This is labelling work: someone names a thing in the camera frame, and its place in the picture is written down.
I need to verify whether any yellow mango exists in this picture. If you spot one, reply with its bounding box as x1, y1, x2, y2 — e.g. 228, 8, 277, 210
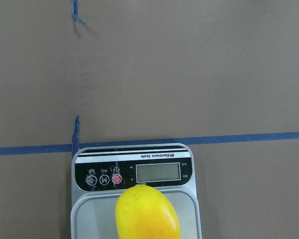
115, 184, 181, 239

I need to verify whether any silver digital kitchen scale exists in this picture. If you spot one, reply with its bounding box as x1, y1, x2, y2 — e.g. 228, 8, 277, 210
70, 143, 202, 239

